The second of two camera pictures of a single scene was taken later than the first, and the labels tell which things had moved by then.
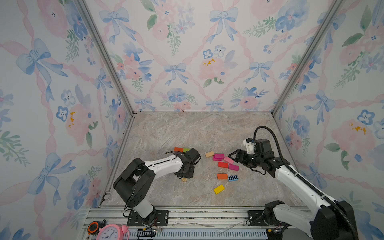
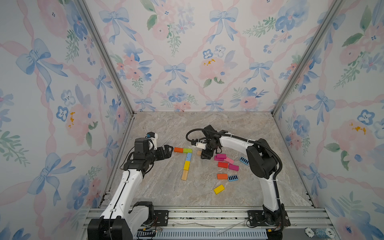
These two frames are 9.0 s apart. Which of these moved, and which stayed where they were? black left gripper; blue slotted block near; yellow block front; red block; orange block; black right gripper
Moved: black right gripper; black left gripper
Stayed: yellow block front; orange block; red block; blue slotted block near
